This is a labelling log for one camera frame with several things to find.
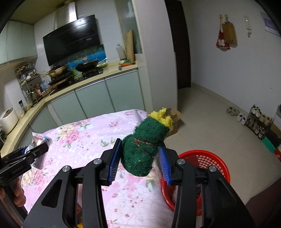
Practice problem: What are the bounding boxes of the green yellow scouring sponge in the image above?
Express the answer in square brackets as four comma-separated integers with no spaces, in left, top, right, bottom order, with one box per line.
[121,108,173,177]

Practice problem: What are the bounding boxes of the kitchen counter cabinets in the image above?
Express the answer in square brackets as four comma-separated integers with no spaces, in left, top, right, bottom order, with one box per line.
[1,65,146,156]

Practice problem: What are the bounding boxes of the person's left hand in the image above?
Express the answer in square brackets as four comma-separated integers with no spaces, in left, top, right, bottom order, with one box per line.
[0,177,26,208]

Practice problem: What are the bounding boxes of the red plastic mesh basket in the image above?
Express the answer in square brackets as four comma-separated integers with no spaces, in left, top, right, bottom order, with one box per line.
[161,149,231,216]

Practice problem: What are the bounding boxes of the white rice cooker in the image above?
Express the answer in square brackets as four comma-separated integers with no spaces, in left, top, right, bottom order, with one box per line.
[1,108,19,134]

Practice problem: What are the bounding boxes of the pink floral tablecloth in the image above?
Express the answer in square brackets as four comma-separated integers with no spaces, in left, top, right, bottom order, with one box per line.
[20,109,176,228]

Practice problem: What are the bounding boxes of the cardboard box on floor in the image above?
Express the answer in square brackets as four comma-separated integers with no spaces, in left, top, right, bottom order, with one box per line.
[166,108,183,138]

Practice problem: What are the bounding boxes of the metal spice rack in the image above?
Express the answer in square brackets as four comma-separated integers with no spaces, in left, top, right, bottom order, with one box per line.
[15,63,45,106]

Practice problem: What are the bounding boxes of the beige slippers pair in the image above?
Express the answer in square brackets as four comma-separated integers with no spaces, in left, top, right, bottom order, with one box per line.
[226,106,240,116]

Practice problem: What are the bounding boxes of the white sneakers pair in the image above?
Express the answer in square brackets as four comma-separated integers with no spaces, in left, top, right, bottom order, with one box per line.
[236,113,247,126]

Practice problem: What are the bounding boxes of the black wok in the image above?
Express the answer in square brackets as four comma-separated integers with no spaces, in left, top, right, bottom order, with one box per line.
[75,60,99,73]

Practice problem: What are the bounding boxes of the black shoe rack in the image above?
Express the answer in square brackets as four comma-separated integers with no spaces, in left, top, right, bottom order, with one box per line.
[245,105,273,141]

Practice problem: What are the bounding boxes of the white plastic bottle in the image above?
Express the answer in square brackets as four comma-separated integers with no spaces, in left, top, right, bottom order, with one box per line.
[116,44,126,60]

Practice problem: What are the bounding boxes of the stack of shoe boxes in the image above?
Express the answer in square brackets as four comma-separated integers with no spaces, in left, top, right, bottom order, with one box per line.
[261,111,281,163]

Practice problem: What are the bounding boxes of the wooden cutting board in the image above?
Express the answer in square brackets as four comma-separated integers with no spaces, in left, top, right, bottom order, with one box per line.
[125,30,135,64]

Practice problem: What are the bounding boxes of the black range hood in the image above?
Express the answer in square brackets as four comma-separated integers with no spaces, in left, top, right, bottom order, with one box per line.
[43,15,100,66]

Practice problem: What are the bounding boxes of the red hanging decoration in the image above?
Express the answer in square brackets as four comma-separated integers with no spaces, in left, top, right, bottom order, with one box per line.
[216,15,230,51]

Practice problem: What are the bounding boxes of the brown hanging paper bag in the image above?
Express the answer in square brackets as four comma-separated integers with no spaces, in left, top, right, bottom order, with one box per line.
[222,14,237,48]

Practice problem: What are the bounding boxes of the white intercom phone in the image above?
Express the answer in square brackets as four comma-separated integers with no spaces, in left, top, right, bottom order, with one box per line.
[244,16,252,38]

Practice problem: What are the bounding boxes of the wall electrical panel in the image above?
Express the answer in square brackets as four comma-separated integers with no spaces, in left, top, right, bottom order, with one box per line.
[260,12,280,37]

